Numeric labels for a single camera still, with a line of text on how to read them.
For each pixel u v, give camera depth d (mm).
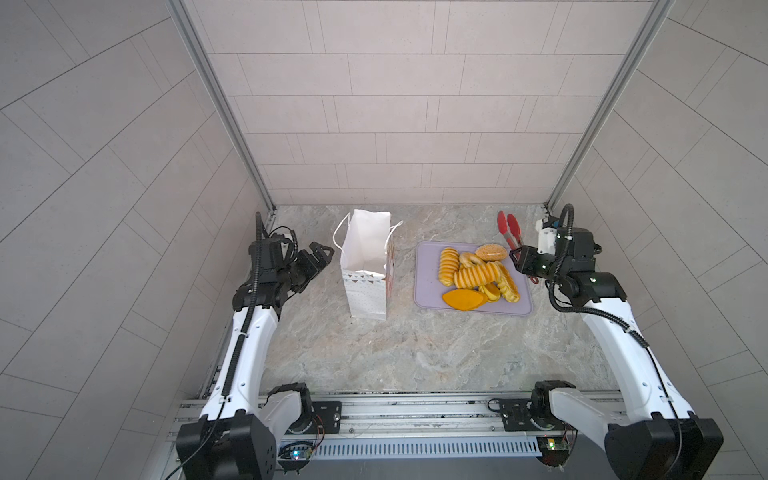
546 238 670
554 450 679
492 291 881
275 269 570
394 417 723
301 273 662
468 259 964
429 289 938
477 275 880
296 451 644
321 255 684
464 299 880
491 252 982
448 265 960
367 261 984
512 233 826
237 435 361
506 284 894
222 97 862
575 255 551
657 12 709
